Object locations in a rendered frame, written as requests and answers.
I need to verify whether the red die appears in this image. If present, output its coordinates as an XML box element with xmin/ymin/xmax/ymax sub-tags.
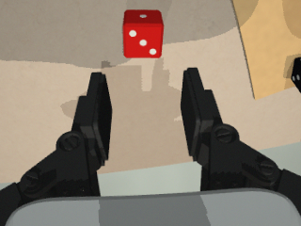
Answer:
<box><xmin>123</xmin><ymin>9</ymin><xmax>164</xmax><ymax>58</ymax></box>

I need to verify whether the black die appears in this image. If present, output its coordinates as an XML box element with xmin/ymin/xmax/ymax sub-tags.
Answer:
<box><xmin>291</xmin><ymin>57</ymin><xmax>301</xmax><ymax>93</ymax></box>

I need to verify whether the tan flat mat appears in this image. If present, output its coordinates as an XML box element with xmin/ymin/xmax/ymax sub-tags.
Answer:
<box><xmin>231</xmin><ymin>0</ymin><xmax>301</xmax><ymax>101</ymax></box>

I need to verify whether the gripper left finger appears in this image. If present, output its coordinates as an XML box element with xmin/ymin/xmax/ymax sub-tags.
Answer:
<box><xmin>0</xmin><ymin>72</ymin><xmax>112</xmax><ymax>226</ymax></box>

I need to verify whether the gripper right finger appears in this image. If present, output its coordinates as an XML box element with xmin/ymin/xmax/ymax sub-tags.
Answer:
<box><xmin>181</xmin><ymin>67</ymin><xmax>301</xmax><ymax>216</ymax></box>

